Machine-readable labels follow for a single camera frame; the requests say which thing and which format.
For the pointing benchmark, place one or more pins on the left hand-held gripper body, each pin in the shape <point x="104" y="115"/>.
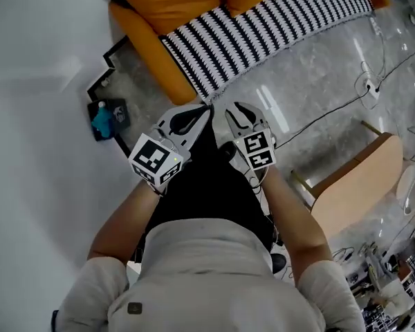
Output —
<point x="155" y="157"/>

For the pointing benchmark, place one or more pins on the white round chair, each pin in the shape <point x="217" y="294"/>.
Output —
<point x="413" y="189"/>

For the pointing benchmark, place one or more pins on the black and white striped blanket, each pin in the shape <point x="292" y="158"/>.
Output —
<point x="249" y="36"/>

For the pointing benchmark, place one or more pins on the person's black shoe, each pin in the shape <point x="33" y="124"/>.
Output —
<point x="279" y="263"/>

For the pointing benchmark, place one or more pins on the person's beige shirt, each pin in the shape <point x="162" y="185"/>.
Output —
<point x="207" y="282"/>

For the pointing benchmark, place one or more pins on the light wooden side table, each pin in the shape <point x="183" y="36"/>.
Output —
<point x="363" y="182"/>

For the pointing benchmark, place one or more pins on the person's black trousers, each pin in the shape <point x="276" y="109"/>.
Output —
<point x="207" y="185"/>

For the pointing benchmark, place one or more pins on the black baseboard trim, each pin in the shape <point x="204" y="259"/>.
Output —
<point x="105" y="78"/>

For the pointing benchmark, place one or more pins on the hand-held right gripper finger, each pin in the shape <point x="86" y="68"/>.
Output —
<point x="233" y="128"/>
<point x="259" y="121"/>

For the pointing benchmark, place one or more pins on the person's left forearm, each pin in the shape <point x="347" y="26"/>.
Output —
<point x="124" y="220"/>

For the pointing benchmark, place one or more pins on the white power strip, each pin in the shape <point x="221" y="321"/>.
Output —
<point x="376" y="26"/>
<point x="373" y="89"/>

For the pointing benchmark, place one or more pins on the person's right forearm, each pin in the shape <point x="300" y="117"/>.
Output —
<point x="294" y="220"/>

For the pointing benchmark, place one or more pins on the turquoise toy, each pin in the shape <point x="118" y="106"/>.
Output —
<point x="102" y="119"/>

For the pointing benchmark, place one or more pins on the black box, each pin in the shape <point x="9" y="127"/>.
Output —
<point x="119" y="116"/>

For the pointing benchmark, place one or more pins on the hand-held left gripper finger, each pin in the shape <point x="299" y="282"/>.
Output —
<point x="185" y="109"/>
<point x="197" y="130"/>

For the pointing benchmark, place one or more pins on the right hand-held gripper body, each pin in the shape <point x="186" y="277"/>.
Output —
<point x="257" y="152"/>

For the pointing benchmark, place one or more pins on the orange sofa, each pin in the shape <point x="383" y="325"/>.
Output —
<point x="148" y="36"/>

